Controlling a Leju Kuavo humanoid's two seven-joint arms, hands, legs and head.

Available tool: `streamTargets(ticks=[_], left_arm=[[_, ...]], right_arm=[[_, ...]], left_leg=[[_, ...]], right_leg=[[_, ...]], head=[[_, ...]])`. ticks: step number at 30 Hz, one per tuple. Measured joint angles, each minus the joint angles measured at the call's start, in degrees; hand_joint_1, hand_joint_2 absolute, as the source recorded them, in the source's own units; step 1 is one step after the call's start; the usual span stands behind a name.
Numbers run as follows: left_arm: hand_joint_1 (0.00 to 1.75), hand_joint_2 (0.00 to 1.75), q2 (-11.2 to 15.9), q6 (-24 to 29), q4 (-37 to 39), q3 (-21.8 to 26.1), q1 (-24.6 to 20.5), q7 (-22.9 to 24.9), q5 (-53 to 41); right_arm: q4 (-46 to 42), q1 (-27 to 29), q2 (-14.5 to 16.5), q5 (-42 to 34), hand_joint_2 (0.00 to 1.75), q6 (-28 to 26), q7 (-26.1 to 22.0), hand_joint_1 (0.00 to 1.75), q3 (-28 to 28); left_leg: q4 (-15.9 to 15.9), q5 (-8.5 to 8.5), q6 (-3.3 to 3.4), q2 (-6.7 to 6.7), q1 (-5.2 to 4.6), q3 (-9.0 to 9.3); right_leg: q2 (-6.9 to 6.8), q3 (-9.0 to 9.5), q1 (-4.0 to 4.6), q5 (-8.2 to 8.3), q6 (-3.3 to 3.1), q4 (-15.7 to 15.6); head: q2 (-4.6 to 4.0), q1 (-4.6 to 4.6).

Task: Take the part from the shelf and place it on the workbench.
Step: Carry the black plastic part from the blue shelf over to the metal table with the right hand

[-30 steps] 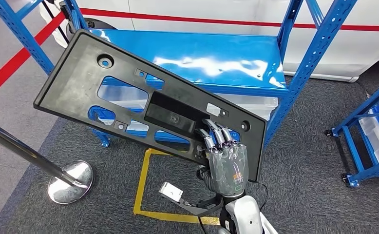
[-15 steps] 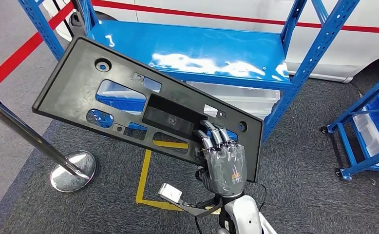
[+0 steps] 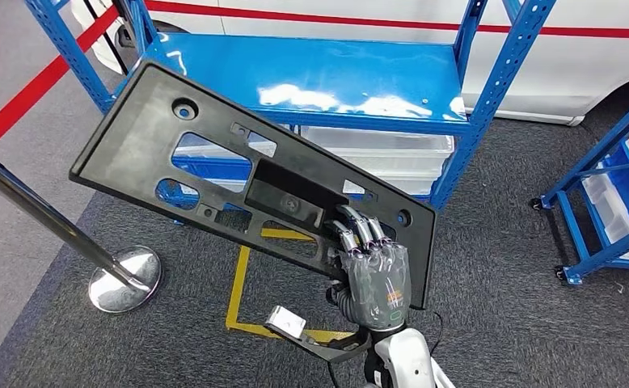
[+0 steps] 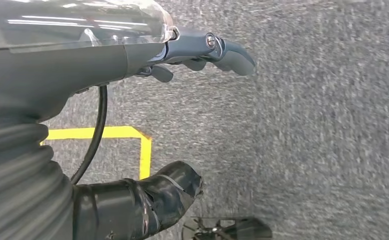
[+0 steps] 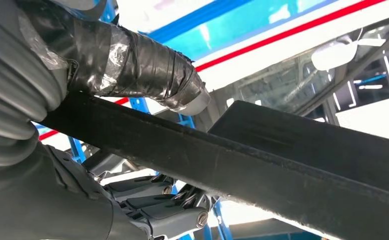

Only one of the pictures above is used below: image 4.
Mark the yellow floor tape square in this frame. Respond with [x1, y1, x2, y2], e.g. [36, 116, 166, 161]
[40, 125, 153, 181]

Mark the black robot foot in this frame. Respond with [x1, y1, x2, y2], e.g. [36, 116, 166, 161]
[181, 216, 273, 240]

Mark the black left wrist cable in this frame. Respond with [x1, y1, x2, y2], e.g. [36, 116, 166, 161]
[70, 85, 109, 185]

